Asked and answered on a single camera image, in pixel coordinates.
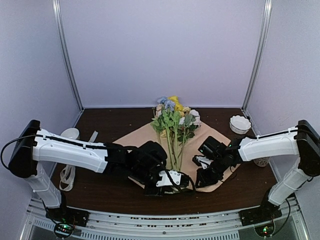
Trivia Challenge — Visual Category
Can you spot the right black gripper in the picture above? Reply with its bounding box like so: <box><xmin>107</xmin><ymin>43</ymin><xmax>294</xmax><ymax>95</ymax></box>
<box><xmin>195</xmin><ymin>156</ymin><xmax>228</xmax><ymax>189</ymax></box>

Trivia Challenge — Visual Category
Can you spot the pink wrapping paper sheet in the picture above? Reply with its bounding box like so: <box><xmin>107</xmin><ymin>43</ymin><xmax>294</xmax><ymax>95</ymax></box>
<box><xmin>112</xmin><ymin>121</ymin><xmax>242</xmax><ymax>193</ymax></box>

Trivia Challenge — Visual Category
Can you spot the pink rose stem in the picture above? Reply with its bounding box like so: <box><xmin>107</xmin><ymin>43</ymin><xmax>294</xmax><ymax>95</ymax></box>
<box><xmin>176</xmin><ymin>109</ymin><xmax>201</xmax><ymax>171</ymax></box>

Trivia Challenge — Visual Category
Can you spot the white rose stem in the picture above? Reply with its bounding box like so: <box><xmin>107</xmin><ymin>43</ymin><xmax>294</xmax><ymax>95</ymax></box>
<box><xmin>178</xmin><ymin>111</ymin><xmax>193</xmax><ymax>126</ymax></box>

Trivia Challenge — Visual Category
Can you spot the peach flower stem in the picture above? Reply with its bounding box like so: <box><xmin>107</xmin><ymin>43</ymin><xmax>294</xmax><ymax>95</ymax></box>
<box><xmin>151</xmin><ymin>103</ymin><xmax>165</xmax><ymax>145</ymax></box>

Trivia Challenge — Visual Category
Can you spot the blue flower stem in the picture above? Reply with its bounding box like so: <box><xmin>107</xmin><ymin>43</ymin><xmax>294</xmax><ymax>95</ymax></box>
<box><xmin>155</xmin><ymin>96</ymin><xmax>181</xmax><ymax>170</ymax></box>

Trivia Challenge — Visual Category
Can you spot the pale yellow flower stem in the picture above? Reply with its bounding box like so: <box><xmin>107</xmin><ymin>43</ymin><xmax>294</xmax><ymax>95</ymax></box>
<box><xmin>161</xmin><ymin>108</ymin><xmax>182</xmax><ymax>171</ymax></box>

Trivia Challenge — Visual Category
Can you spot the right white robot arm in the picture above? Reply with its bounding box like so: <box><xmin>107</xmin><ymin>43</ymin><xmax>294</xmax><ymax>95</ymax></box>
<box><xmin>193</xmin><ymin>120</ymin><xmax>320</xmax><ymax>221</ymax></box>

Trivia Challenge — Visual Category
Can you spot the white patterned mug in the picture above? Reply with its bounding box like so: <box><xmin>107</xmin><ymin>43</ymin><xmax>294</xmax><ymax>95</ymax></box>
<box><xmin>253</xmin><ymin>157</ymin><xmax>270</xmax><ymax>168</ymax></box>

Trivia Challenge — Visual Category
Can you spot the right white scalloped bowl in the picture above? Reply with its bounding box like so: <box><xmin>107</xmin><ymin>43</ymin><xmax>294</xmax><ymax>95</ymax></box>
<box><xmin>229</xmin><ymin>115</ymin><xmax>252</xmax><ymax>135</ymax></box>

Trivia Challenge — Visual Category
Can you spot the white printed ribbon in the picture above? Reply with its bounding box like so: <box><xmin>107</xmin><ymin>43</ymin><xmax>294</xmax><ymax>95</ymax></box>
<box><xmin>58</xmin><ymin>129</ymin><xmax>100</xmax><ymax>192</ymax></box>

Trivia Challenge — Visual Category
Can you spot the left white patterned bowl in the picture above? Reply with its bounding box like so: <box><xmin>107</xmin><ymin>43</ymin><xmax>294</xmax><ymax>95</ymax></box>
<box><xmin>61</xmin><ymin>127</ymin><xmax>80</xmax><ymax>140</ymax></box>

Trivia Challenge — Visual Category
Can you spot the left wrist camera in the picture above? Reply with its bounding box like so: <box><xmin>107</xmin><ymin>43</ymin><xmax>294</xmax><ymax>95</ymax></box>
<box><xmin>155</xmin><ymin>170</ymin><xmax>182</xmax><ymax>188</ymax></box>

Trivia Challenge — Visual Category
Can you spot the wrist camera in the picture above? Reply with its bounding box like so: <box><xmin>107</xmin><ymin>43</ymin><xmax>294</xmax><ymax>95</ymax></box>
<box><xmin>155</xmin><ymin>170</ymin><xmax>182</xmax><ymax>188</ymax></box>
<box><xmin>192</xmin><ymin>155</ymin><xmax>212</xmax><ymax>170</ymax></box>

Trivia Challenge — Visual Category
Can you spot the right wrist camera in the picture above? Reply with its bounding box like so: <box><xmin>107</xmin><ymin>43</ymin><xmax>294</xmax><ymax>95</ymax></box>
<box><xmin>192</xmin><ymin>155</ymin><xmax>212</xmax><ymax>170</ymax></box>

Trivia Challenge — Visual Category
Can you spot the front aluminium rail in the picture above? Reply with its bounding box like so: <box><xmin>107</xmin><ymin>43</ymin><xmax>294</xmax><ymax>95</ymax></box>
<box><xmin>24</xmin><ymin>197</ymin><xmax>305</xmax><ymax>240</ymax></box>

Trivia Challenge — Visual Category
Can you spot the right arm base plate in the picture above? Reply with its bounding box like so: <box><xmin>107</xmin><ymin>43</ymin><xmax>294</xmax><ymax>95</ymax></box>
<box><xmin>239</xmin><ymin>206</ymin><xmax>282</xmax><ymax>238</ymax></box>

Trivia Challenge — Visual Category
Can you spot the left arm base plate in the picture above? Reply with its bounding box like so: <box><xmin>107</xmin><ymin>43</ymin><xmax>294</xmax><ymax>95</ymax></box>
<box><xmin>45</xmin><ymin>207</ymin><xmax>90</xmax><ymax>239</ymax></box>

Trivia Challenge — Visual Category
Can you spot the right aluminium frame post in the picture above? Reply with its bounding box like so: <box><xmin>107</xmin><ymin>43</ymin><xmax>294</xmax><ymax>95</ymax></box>
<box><xmin>241</xmin><ymin>0</ymin><xmax>273</xmax><ymax>112</ymax></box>

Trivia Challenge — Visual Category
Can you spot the aluminium frame post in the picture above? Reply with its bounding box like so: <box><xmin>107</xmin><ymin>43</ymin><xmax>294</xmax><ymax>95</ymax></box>
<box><xmin>241</xmin><ymin>0</ymin><xmax>273</xmax><ymax>112</ymax></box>
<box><xmin>52</xmin><ymin>0</ymin><xmax>84</xmax><ymax>112</ymax></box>

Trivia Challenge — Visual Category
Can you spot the left aluminium frame post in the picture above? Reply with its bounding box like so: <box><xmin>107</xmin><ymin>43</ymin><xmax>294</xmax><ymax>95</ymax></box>
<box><xmin>52</xmin><ymin>0</ymin><xmax>84</xmax><ymax>112</ymax></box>

